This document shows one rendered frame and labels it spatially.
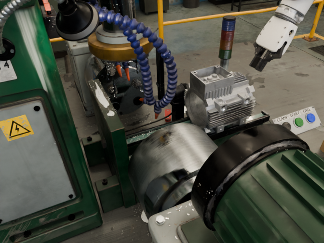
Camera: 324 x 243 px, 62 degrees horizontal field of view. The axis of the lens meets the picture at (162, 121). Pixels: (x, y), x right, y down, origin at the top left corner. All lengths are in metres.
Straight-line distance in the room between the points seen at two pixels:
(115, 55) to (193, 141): 0.29
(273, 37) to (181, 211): 0.65
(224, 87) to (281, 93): 0.68
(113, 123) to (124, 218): 0.35
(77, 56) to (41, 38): 0.69
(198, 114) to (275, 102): 0.54
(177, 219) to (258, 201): 0.21
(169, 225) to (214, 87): 0.55
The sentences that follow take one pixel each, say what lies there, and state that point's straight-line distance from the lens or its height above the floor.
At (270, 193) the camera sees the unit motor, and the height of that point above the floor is 1.35.
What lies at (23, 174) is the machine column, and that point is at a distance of 0.71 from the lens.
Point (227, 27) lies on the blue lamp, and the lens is 1.30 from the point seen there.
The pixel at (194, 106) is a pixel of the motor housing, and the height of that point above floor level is 0.98.
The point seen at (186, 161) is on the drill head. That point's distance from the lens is 0.59.
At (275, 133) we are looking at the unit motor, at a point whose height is 1.37.
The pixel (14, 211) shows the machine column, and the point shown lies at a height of 1.01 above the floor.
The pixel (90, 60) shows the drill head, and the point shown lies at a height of 1.13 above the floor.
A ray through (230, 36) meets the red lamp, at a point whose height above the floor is 1.14.
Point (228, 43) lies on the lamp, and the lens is 1.32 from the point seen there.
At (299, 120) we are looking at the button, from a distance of 0.93.
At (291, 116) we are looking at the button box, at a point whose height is 1.08.
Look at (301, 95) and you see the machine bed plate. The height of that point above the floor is 0.80.
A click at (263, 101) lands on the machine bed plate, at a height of 0.80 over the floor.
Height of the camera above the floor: 1.59
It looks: 38 degrees down
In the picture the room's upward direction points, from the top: 2 degrees counter-clockwise
